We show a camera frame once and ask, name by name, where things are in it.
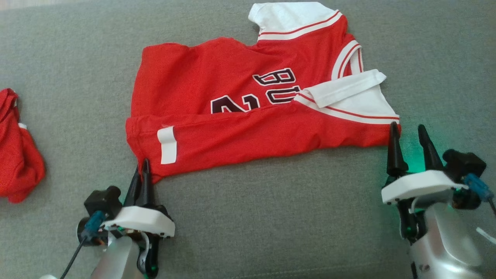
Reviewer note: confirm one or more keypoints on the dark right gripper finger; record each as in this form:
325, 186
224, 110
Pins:
429, 153
396, 155

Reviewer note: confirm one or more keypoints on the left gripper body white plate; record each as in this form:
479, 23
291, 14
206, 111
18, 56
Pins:
139, 219

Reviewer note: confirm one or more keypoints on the red shorts white stripe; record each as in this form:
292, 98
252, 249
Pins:
17, 162

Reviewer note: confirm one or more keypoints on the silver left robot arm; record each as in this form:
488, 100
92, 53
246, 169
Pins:
116, 259

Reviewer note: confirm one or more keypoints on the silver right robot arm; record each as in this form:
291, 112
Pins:
445, 240

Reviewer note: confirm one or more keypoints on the grey sofa seat cushion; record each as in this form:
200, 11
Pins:
271, 224

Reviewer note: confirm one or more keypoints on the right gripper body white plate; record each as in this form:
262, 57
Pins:
420, 186

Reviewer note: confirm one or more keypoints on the red white basketball jersey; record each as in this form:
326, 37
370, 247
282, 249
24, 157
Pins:
232, 128

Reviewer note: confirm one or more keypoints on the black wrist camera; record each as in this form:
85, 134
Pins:
102, 201
463, 162

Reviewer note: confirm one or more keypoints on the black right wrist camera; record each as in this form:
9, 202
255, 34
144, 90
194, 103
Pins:
463, 162

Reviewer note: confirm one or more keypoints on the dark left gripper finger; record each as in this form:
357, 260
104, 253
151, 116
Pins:
147, 190
135, 192

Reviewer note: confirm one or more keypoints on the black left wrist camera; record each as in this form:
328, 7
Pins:
102, 201

